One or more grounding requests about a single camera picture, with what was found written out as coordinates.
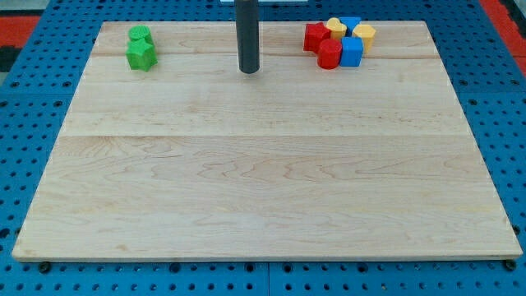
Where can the light wooden board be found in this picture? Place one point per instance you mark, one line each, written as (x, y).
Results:
(195, 161)

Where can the red cylinder block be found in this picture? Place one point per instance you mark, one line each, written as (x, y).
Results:
(329, 53)

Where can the red star block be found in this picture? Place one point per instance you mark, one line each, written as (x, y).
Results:
(314, 34)

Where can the blue cube block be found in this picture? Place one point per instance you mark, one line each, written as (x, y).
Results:
(352, 50)

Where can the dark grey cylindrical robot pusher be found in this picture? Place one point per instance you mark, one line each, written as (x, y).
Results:
(247, 27)

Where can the yellow heart block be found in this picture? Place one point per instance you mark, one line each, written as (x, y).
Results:
(337, 28)

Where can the blue triangle block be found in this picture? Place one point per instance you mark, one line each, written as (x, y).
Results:
(350, 22)

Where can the green star block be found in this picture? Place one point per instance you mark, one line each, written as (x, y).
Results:
(141, 55)

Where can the yellow pentagon block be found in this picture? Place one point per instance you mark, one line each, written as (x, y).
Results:
(367, 34)

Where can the green cylinder block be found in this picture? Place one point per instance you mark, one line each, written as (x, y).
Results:
(138, 32)

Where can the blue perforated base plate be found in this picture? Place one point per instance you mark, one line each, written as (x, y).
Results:
(39, 88)

